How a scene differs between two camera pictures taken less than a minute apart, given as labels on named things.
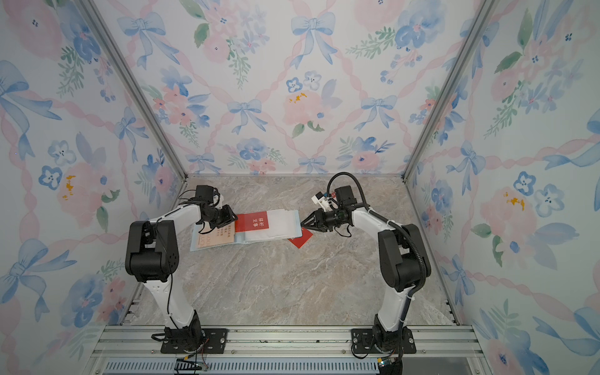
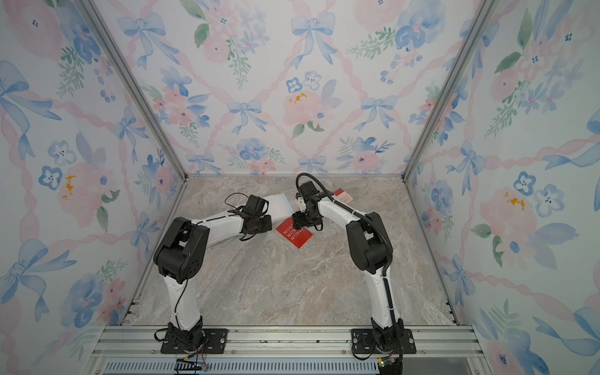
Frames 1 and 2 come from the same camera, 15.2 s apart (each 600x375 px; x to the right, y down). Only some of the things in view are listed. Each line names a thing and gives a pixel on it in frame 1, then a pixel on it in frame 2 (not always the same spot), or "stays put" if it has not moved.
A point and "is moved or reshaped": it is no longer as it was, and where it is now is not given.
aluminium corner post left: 135,86 stays put
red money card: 301,241 is moved or reshaped
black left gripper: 229,216 to 268,224
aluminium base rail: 138,350 stays put
